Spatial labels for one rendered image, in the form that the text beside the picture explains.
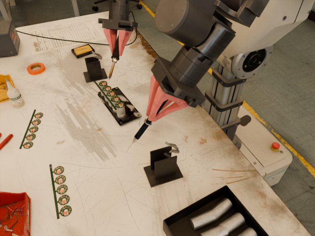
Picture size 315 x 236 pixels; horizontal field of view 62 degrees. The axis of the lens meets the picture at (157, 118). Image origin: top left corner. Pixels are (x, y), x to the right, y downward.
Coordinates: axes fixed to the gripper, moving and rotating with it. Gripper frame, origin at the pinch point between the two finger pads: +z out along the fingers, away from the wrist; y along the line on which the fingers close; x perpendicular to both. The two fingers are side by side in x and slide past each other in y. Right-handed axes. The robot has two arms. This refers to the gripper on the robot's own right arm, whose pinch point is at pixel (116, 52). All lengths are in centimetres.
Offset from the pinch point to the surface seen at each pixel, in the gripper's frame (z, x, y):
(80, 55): 3.5, 17.4, -20.2
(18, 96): 15.3, -9.6, -26.4
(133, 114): 16.5, -5.9, 8.0
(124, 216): 31.8, -31.1, 14.3
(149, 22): -21, 219, -40
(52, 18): -15, 205, -148
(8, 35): -1.1, 9.4, -44.2
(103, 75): 8.8, 9.2, -7.5
